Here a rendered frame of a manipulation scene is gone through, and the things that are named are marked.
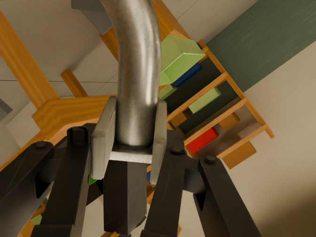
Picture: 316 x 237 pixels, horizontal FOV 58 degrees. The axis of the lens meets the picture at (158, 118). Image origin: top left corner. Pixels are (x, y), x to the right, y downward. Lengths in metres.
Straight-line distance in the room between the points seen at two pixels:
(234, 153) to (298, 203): 1.68
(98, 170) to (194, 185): 0.06
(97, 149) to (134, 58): 0.06
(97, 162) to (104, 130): 0.02
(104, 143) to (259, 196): 6.23
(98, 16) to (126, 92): 0.09
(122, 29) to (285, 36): 5.88
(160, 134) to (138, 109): 0.04
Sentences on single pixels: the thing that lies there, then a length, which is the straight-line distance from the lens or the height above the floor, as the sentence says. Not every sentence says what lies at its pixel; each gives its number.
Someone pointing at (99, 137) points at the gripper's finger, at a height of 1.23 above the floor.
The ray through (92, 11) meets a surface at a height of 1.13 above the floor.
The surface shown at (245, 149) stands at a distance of 5.57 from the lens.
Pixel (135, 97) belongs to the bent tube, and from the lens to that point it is 0.20.
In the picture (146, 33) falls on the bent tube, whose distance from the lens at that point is 0.19.
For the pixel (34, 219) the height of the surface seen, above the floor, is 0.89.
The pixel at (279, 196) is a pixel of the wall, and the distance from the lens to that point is 6.38.
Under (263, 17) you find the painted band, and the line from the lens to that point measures 6.09.
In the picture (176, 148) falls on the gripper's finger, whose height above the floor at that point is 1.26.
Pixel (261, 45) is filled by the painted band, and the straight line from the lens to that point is 6.00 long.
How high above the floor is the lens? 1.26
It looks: 6 degrees down
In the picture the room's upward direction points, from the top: 144 degrees clockwise
